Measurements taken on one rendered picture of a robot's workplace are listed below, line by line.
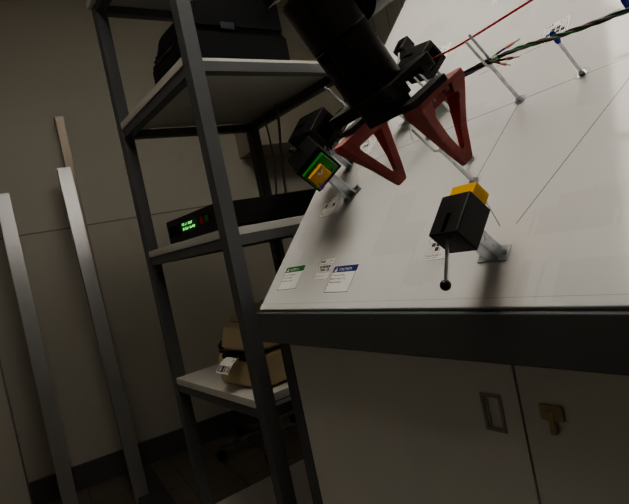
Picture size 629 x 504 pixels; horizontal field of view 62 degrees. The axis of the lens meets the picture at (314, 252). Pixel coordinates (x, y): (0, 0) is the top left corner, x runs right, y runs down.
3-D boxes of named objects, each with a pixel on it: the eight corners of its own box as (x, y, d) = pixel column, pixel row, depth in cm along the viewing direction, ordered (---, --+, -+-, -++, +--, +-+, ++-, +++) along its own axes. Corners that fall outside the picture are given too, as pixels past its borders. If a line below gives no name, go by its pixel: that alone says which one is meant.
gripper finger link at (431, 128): (450, 152, 54) (398, 75, 51) (506, 134, 47) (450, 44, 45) (412, 193, 51) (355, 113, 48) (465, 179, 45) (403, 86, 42)
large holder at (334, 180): (345, 165, 121) (298, 126, 115) (370, 189, 106) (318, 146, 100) (326, 187, 123) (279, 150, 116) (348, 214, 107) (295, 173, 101)
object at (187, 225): (221, 230, 123) (215, 202, 123) (169, 246, 152) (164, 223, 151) (331, 210, 142) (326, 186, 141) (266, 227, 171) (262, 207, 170)
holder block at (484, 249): (461, 315, 69) (412, 277, 64) (486, 236, 73) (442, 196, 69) (491, 315, 65) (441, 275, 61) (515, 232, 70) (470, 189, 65)
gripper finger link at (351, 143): (407, 167, 60) (359, 98, 57) (451, 152, 53) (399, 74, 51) (371, 204, 57) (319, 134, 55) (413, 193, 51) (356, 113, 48)
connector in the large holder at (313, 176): (336, 164, 102) (320, 151, 100) (340, 168, 100) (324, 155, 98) (317, 187, 103) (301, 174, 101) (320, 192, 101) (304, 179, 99)
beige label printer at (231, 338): (263, 393, 126) (246, 312, 126) (220, 384, 143) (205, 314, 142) (353, 355, 145) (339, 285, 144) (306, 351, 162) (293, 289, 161)
